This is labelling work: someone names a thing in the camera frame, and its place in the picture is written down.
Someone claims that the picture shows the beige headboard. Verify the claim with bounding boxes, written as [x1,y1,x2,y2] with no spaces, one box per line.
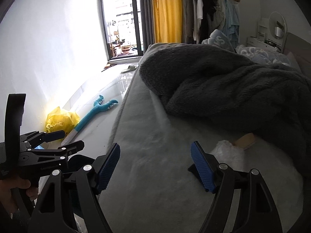
[282,33,311,78]

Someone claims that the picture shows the white dresser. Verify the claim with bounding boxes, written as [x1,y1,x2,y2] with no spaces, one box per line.
[247,18,283,52]

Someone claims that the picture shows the grey slipper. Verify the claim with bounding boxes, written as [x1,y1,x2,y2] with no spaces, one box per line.
[121,65,138,74]

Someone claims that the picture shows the black window frame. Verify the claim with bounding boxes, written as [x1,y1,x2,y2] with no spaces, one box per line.
[99,0,143,60]

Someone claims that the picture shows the light blue patterned quilt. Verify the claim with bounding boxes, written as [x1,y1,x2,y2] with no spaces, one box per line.
[202,30,294,68]

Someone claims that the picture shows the black trash bin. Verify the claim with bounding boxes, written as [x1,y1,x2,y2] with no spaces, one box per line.
[67,155,95,173]

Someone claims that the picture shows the blue wet wipes pack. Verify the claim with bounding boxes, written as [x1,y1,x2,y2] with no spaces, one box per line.
[35,145,45,150]

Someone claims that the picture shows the person's left hand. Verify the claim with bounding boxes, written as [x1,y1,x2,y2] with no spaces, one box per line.
[0,177,39,214]

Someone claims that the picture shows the dark grey fleece blanket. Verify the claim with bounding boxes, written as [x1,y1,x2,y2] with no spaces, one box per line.
[139,44,310,163]

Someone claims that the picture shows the white plastic wrap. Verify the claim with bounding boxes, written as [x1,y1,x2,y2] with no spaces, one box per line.
[210,140,245,171]

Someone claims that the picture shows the brown cardboard tape roll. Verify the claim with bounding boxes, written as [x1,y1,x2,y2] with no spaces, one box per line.
[233,133,256,149]

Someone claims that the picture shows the teal dinosaur plush stick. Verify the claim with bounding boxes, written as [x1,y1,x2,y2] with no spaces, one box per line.
[61,95,118,147]

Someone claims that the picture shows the yellow curtain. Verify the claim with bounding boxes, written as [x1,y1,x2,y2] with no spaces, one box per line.
[152,0,182,43]

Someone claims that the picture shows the dark grey curtain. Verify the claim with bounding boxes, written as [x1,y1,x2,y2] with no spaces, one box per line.
[140,0,155,53]

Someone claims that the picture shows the yellow plastic bag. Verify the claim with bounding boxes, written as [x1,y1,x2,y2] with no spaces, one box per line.
[45,106,80,136]

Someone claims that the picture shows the hanging clothes on rack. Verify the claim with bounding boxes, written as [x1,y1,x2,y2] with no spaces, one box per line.
[185,0,240,47]

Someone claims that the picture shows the grey bed mattress cover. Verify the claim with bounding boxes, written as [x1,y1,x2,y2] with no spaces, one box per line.
[99,44,310,232]

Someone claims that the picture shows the round vanity mirror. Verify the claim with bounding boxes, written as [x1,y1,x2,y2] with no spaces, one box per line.
[268,12,287,44]

